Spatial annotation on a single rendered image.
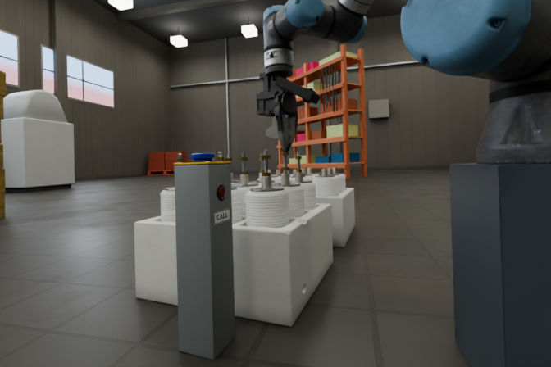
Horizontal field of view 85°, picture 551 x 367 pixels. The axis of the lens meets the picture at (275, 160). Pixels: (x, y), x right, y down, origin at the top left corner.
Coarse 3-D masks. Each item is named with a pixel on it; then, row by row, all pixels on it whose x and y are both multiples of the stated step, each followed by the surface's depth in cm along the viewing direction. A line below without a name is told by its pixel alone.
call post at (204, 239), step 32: (192, 192) 49; (192, 224) 49; (224, 224) 52; (192, 256) 49; (224, 256) 51; (192, 288) 49; (224, 288) 51; (192, 320) 49; (224, 320) 51; (192, 352) 49
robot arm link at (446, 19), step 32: (416, 0) 34; (448, 0) 31; (480, 0) 28; (512, 0) 27; (544, 0) 29; (416, 32) 34; (448, 32) 31; (480, 32) 29; (512, 32) 29; (544, 32) 31; (448, 64) 32; (480, 64) 32; (512, 64) 33
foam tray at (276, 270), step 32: (160, 224) 68; (288, 224) 63; (320, 224) 79; (160, 256) 68; (256, 256) 59; (288, 256) 57; (320, 256) 78; (160, 288) 68; (256, 288) 59; (288, 288) 57; (288, 320) 57
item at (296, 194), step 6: (294, 186) 75; (300, 186) 76; (288, 192) 73; (294, 192) 74; (300, 192) 75; (294, 198) 74; (300, 198) 75; (294, 204) 73; (300, 204) 75; (294, 210) 73; (300, 210) 75; (294, 216) 73; (300, 216) 75
